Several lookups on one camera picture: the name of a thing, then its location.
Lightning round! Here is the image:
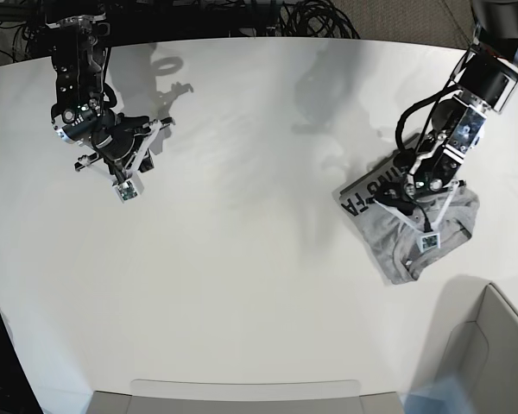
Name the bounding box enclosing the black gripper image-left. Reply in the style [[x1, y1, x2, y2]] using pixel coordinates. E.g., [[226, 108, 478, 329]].
[[74, 116, 174, 185]]

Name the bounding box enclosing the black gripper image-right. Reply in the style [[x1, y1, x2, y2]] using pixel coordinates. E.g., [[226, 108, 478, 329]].
[[370, 179, 465, 234]]

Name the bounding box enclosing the grey T-shirt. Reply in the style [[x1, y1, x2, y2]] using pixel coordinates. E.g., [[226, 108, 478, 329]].
[[338, 151, 480, 285]]

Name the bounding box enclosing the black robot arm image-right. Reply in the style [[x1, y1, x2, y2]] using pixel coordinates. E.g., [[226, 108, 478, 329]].
[[371, 1, 518, 235]]

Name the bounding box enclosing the blue blurred object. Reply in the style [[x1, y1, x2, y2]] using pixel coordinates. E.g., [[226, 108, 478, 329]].
[[401, 374, 471, 414]]

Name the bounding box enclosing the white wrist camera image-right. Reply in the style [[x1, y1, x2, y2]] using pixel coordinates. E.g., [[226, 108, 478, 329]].
[[416, 231, 441, 254]]

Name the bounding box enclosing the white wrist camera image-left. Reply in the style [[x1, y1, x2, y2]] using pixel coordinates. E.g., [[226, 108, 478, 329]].
[[112, 176, 144, 203]]

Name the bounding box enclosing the black tangled cables left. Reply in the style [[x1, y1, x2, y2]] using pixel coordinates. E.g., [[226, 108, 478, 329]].
[[0, 0, 53, 60]]

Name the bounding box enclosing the black coiled cable bundle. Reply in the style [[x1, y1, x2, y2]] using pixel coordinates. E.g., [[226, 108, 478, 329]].
[[275, 0, 362, 41]]

